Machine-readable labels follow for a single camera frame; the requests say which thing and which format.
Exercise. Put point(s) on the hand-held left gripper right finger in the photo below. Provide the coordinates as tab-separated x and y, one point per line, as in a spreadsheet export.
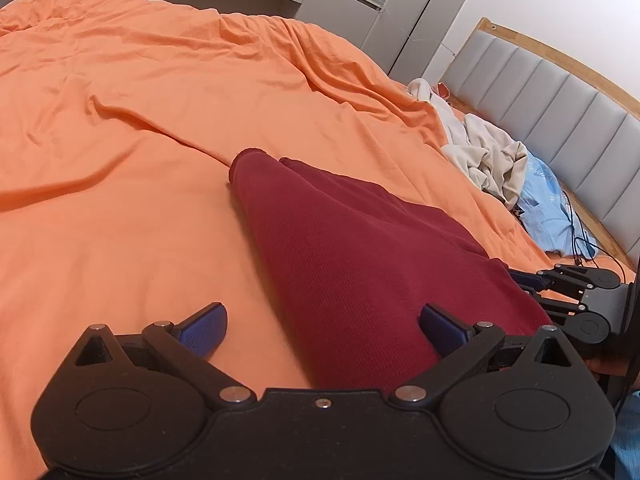
441	332

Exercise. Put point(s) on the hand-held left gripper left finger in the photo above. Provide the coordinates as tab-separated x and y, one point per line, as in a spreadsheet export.
205	331

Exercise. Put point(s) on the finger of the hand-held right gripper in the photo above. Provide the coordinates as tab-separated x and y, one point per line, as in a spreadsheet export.
550	305
522	277

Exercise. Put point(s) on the dark red shirt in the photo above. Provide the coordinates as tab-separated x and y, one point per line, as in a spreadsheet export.
350	240

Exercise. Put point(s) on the light blue printed cloth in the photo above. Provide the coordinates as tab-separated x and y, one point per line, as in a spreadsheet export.
545	195

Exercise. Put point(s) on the beige crumpled garment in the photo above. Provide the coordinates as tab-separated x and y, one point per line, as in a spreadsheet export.
492	160

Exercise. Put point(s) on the person's blue clothing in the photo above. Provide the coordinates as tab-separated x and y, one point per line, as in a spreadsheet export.
629	435

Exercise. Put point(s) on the grey padded headboard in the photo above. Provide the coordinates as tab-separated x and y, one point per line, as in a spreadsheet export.
550	95

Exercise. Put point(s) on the white garment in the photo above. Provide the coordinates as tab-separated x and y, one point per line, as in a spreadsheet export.
440	110

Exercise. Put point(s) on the orange bed blanket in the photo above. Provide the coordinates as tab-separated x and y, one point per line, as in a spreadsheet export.
125	135

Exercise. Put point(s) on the beige built-in wardrobe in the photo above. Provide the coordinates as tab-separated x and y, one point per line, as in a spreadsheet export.
340	10

